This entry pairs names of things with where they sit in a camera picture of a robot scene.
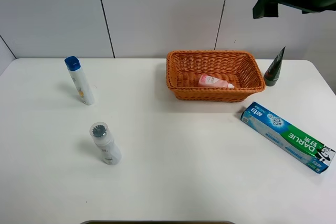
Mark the orange wicker basket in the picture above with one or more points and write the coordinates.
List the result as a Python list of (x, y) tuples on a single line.
[(185, 67)]

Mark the Darlie toothpaste box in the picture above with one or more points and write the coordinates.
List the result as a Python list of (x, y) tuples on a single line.
[(308, 150)]

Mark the white bottle blue cap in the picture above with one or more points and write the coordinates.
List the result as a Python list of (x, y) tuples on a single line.
[(79, 79)]

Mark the dark green tube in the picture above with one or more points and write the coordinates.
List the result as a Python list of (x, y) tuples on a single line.
[(272, 74)]

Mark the pink bottle white cap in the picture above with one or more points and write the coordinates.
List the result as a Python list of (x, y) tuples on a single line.
[(212, 82)]

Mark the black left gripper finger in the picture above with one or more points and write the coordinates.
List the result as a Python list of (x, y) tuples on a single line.
[(265, 8)]

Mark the white bottle clear cap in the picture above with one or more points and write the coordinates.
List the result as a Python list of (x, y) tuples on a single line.
[(104, 140)]

